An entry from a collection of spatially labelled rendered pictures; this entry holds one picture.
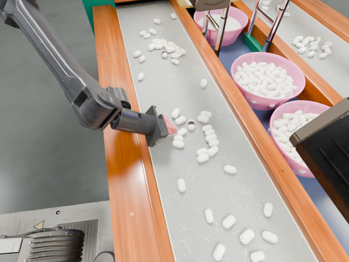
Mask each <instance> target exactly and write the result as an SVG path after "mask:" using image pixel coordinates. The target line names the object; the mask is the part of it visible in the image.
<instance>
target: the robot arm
mask: <svg viewBox="0 0 349 262"><path fill-rule="evenodd" d="M0 18H1V19H2V21H3V22H4V23H5V24H7V25H9V26H11V27H14V28H17V29H21V30H22V32H23V33H24V35H25V36H26V37H27V38H28V40H29V41H30V43H31V44H32V45H33V47H34V48H35V50H36V51H37V52H38V54H39V55H40V56H41V58H42V59H43V61H44V62H45V63H46V64H47V66H48V68H49V69H50V70H51V72H52V73H53V74H54V76H55V77H56V79H57V80H58V82H59V83H60V85H61V87H62V88H63V90H64V94H65V96H66V98H67V99H68V101H69V102H70V104H71V106H70V109H71V110H72V112H73V113H74V114H75V116H76V117H77V119H78V120H79V123H80V124H81V125H82V126H83V127H85V128H89V129H93V130H95V129H98V130H101V131H103V130H104V129H105V128H106V127H107V126H108V125H109V124H110V127H111V129H114V130H120V131H124V132H130V133H135V134H141V135H145V138H146V143H147V146H148V147H153V146H154V145H155V142H156V141H157V140H159V139H162V138H166V137H167V136H168V135H171V134H175V133H176V132H177V131H178V130H177V129H176V128H175V127H174V126H173V125H172V123H171V122H170V121H169V120H168V119H167V118H166V116H165V115H163V114H160V115H159V116H158V115H157V112H156V107H157V106H153V105H152V106H151V107H150V108H149V109H148V110H147V111H146V112H145V113H142V112H138V111H134V110H131V105H130V102H129V99H128V97H127V94H126V91H125V90H124V89H123V88H121V87H111V86H108V87H107V88H106V89H105V88H102V87H101V85H100V84H99V83H98V82H97V80H95V79H94V78H92V77H91V76H90V75H89V74H88V73H87V72H86V71H85V70H84V69H83V67H82V66H81V65H80V64H79V62H78V61H77V60H76V58H75V57H74V56H73V54H72V53H71V52H70V51H69V49H68V48H67V47H66V45H65V44H64V42H63V41H62V40H61V38H60V37H59V36H58V35H57V33H56V32H55V31H54V30H53V28H52V27H51V26H50V24H49V23H48V22H47V20H46V19H45V18H44V16H43V15H42V13H41V11H40V9H39V6H38V4H37V2H36V0H0Z"/></svg>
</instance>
